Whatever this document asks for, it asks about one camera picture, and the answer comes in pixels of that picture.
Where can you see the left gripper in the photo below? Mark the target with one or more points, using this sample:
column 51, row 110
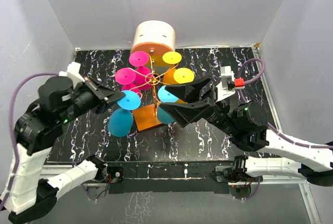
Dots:
column 104, row 95

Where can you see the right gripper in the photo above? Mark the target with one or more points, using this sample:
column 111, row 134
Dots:
column 192, row 104

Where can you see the magenta wine glass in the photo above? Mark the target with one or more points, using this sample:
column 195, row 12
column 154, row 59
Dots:
column 139, row 59
column 127, row 78

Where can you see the orange wine glass front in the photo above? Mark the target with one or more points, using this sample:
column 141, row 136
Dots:
column 183, row 75

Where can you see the orange wine glass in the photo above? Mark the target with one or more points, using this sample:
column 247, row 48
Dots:
column 183, row 75
column 172, row 58

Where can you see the blue wine glass front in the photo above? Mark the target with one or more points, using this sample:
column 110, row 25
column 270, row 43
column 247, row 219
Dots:
column 121, row 120

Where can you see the blue wine glass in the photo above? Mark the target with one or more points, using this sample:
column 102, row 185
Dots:
column 165, row 97
column 121, row 120

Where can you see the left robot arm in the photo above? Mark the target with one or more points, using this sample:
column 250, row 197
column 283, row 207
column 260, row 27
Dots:
column 27, row 196

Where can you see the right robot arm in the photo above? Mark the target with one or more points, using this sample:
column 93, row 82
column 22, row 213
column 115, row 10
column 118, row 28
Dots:
column 248, row 129

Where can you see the wooden rack base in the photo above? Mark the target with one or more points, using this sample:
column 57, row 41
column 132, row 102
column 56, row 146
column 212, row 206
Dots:
column 146, row 117

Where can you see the pink yellow cylinder box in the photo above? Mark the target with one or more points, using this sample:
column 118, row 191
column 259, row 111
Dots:
column 154, row 38

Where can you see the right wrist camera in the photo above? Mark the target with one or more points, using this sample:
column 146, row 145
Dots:
column 228, row 84

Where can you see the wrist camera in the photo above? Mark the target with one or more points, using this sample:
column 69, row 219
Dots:
column 228, row 84
column 72, row 72

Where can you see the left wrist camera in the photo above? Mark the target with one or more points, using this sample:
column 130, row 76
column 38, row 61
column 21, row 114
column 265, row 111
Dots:
column 72, row 72

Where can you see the gold wire glass rack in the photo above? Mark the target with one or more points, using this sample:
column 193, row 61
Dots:
column 156, row 78

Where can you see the aluminium frame rail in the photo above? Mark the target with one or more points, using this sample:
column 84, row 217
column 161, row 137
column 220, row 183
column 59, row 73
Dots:
column 177, row 200

